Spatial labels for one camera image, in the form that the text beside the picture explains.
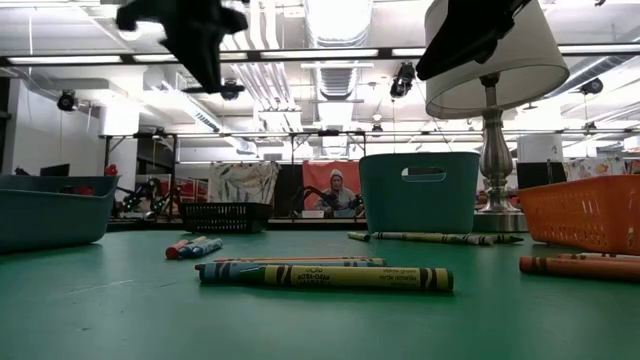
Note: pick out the leaf print fabric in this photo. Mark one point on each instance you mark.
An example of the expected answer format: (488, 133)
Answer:
(242, 182)

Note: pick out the person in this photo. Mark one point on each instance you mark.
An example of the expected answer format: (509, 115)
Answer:
(337, 195)

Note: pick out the white shade silver table lamp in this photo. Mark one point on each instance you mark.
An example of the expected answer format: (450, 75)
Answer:
(500, 85)

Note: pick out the yellow wrapped green crayon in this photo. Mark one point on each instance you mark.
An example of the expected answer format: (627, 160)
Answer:
(378, 261)
(505, 239)
(430, 239)

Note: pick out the red backdrop cloth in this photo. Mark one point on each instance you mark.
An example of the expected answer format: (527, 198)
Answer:
(312, 172)

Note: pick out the black ceiling camera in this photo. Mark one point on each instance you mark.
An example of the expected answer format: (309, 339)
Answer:
(231, 92)
(67, 101)
(402, 82)
(592, 86)

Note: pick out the low grey-blue plastic bin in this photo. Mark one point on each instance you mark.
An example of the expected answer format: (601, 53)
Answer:
(50, 220)

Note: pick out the dark flat monitor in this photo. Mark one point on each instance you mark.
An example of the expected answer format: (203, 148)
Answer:
(55, 170)

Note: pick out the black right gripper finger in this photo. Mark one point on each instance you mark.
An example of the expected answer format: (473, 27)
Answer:
(442, 52)

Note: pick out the colourful print fabric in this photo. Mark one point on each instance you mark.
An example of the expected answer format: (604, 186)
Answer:
(590, 167)

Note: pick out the tall teal plastic bin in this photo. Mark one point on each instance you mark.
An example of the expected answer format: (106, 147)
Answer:
(380, 205)

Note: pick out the orange mesh basket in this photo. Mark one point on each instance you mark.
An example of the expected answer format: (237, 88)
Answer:
(580, 215)

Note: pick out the black mesh basket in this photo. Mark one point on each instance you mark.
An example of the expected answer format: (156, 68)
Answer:
(225, 217)

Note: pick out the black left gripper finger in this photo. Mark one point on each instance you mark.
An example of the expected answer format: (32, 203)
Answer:
(202, 65)

